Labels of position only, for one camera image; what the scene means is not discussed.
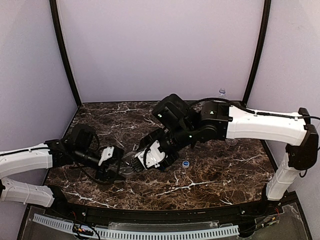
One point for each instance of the black curved front rail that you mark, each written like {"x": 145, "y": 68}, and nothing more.
{"x": 239, "y": 214}

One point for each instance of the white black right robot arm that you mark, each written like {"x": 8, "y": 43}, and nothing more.
{"x": 221, "y": 119}

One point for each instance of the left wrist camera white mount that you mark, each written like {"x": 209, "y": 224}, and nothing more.
{"x": 106, "y": 154}

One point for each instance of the blue label Pocari Sweat bottle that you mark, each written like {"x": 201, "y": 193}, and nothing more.
{"x": 231, "y": 142}

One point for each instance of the clear bottle white cap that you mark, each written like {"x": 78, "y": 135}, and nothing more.
{"x": 125, "y": 166}

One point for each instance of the blue white bottle cap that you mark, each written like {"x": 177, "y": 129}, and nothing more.
{"x": 185, "y": 164}

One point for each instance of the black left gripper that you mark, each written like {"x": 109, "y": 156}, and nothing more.
{"x": 110, "y": 165}

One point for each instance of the black corner post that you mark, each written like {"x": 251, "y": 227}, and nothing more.
{"x": 258, "y": 51}
{"x": 63, "y": 51}

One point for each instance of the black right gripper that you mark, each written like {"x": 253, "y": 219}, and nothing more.
{"x": 152, "y": 138}

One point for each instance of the black right corner post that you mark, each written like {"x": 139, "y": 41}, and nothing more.
{"x": 258, "y": 51}

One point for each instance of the white slotted cable duct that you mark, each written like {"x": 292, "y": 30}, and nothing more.
{"x": 105, "y": 233}

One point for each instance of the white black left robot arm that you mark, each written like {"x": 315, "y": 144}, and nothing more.
{"x": 74, "y": 148}

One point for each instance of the Pepsi bottle with blue cap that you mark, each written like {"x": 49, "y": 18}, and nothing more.
{"x": 222, "y": 93}

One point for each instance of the black left corner post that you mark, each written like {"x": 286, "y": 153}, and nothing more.
{"x": 63, "y": 51}

